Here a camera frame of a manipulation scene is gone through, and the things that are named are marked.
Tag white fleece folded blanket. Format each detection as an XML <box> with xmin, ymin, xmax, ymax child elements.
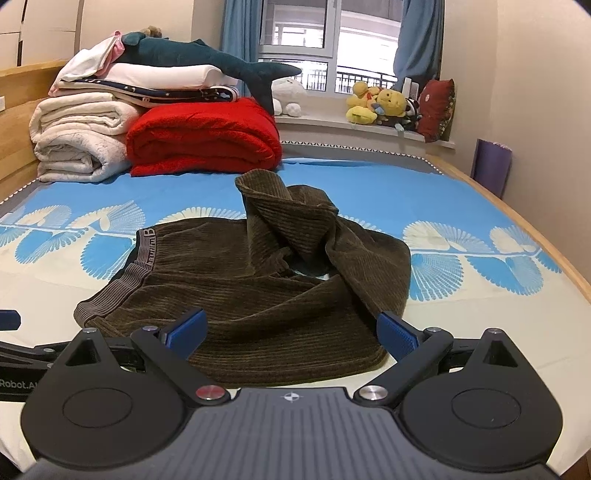
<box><xmin>33</xmin><ymin>129</ymin><xmax>132</xmax><ymax>183</ymax></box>

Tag yellow bear plush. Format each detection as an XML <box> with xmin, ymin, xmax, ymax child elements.
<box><xmin>373</xmin><ymin>88</ymin><xmax>408</xmax><ymax>121</ymax></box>

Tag yellow duck plush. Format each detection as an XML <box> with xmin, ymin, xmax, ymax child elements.
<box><xmin>346</xmin><ymin>80</ymin><xmax>380</xmax><ymax>125</ymax></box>

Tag white windowsill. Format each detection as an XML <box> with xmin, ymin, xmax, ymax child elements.
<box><xmin>273</xmin><ymin>113</ymin><xmax>458</xmax><ymax>151</ymax></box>

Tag dark star print blanket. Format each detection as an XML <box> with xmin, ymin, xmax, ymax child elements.
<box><xmin>48</xmin><ymin>78</ymin><xmax>241</xmax><ymax>108</ymax></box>

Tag white framed window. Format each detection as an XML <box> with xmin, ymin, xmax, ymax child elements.
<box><xmin>257</xmin><ymin>0</ymin><xmax>403</xmax><ymax>94</ymax></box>

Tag wooden bed frame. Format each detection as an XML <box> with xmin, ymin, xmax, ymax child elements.
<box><xmin>0</xmin><ymin>60</ymin><xmax>591</xmax><ymax>333</ymax></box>

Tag teal shark plush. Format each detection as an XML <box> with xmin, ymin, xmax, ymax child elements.
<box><xmin>113</xmin><ymin>31</ymin><xmax>303</xmax><ymax>114</ymax></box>

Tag dark red cushion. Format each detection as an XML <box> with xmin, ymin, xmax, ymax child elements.
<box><xmin>417</xmin><ymin>78</ymin><xmax>456</xmax><ymax>143</ymax></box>

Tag pink and white cloth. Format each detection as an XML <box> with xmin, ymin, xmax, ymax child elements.
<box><xmin>54</xmin><ymin>30</ymin><xmax>125</xmax><ymax>85</ymax></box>

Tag black white striped plush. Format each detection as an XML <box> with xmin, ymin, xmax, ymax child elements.
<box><xmin>388</xmin><ymin>98</ymin><xmax>422</xmax><ymax>134</ymax></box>

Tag red folded blanket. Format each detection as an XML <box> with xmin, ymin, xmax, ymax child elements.
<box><xmin>126</xmin><ymin>97</ymin><xmax>283</xmax><ymax>177</ymax></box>

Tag blue curtain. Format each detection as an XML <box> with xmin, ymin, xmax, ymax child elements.
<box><xmin>392</xmin><ymin>0</ymin><xmax>446</xmax><ymax>92</ymax></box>
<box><xmin>221</xmin><ymin>0</ymin><xmax>265</xmax><ymax>60</ymax></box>

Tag purple board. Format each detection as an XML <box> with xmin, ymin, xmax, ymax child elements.
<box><xmin>470</xmin><ymin>137</ymin><xmax>513</xmax><ymax>199</ymax></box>

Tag white wardrobe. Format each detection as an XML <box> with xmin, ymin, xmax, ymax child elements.
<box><xmin>0</xmin><ymin>0</ymin><xmax>86</xmax><ymax>78</ymax></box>

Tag black balcony railing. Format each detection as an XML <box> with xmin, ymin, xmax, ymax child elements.
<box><xmin>302</xmin><ymin>65</ymin><xmax>399</xmax><ymax>93</ymax></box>

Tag white folded quilt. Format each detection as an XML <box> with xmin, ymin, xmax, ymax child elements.
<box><xmin>102</xmin><ymin>62</ymin><xmax>238</xmax><ymax>89</ymax></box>

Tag white seal plush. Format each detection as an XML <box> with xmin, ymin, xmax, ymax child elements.
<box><xmin>270</xmin><ymin>76</ymin><xmax>309</xmax><ymax>116</ymax></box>

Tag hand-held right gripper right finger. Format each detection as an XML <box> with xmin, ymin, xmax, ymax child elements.
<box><xmin>353</xmin><ymin>311</ymin><xmax>532</xmax><ymax>407</ymax></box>

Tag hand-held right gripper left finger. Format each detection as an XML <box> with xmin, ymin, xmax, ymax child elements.
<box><xmin>55</xmin><ymin>308</ymin><xmax>229</xmax><ymax>408</ymax></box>

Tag brown corduroy pants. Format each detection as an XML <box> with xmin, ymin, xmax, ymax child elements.
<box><xmin>74</xmin><ymin>169</ymin><xmax>413</xmax><ymax>387</ymax></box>

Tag blue white printed bed sheet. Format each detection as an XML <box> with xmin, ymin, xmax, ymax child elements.
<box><xmin>0</xmin><ymin>154</ymin><xmax>591</xmax><ymax>480</ymax></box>

